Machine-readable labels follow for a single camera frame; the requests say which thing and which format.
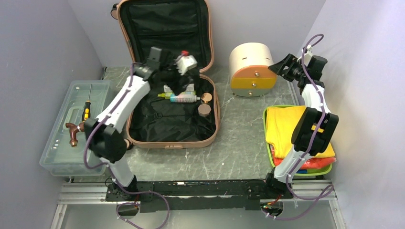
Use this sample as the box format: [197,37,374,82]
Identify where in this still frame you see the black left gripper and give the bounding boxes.
[159,54,192,95]

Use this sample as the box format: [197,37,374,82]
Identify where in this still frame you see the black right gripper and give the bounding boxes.
[267,54,307,83]

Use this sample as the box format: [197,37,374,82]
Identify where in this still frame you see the pink hard-shell suitcase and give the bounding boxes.
[110,0,220,148]

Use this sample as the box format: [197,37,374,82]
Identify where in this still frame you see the cream orange drawer cabinet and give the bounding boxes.
[229,42,277,97]

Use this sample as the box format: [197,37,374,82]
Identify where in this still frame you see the yellow cloth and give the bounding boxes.
[265,105,336,159]

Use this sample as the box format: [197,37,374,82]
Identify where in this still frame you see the red white tie-dye cloth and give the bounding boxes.
[271,148,337,170]

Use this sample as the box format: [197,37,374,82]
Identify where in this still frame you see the lime green plastic tray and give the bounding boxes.
[263,105,336,177]

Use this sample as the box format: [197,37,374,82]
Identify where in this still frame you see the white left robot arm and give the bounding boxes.
[84,46,197,200]

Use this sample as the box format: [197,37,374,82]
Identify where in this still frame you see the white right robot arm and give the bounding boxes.
[263,54,339,198]

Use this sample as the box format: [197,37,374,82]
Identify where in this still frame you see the white cosmetic box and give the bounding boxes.
[163,83,195,93]

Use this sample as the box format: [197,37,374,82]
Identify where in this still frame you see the pastel cosmetic tube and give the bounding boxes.
[169,94,201,103]

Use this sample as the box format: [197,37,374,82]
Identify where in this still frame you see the green yellow small tube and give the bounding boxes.
[157,92,175,99]

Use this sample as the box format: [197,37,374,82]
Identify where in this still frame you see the rose gold round jar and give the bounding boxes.
[200,93,213,104]

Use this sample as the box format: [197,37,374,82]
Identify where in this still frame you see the yellow black screwdriver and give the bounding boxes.
[82,85,92,122]

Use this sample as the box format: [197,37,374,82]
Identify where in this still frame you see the clear plastic storage box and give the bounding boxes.
[39,80,116,177]

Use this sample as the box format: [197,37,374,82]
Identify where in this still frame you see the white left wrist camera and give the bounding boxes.
[175,51,197,75]

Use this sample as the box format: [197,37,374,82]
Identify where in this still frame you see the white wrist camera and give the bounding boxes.
[175,51,197,75]
[302,44,313,55]

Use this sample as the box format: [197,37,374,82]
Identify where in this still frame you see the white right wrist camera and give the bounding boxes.
[302,44,313,55]

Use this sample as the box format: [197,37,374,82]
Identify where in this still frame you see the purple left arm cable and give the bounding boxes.
[83,62,171,229]

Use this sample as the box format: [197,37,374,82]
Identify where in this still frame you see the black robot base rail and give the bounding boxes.
[105,179,292,213]

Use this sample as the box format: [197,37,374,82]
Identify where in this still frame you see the aluminium frame rail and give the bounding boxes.
[51,179,332,229]

